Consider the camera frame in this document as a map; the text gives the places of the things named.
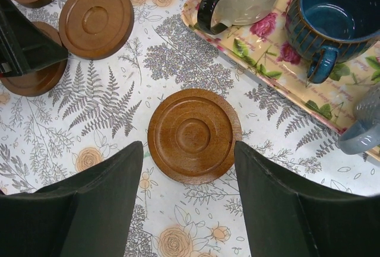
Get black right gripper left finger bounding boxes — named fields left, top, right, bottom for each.
left=1, top=141, right=144, bottom=256

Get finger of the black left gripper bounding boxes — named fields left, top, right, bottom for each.
left=1, top=0, right=68, bottom=77

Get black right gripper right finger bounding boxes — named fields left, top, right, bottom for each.
left=234, top=141, right=379, bottom=256

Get floral tablecloth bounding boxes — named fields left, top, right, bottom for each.
left=1, top=0, right=379, bottom=256

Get grey-blue small mug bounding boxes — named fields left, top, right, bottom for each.
left=337, top=83, right=379, bottom=155

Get floral serving tray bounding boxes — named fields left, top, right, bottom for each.
left=180, top=0, right=380, bottom=160

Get dark blue glazed mug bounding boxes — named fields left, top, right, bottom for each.
left=285, top=0, right=379, bottom=84

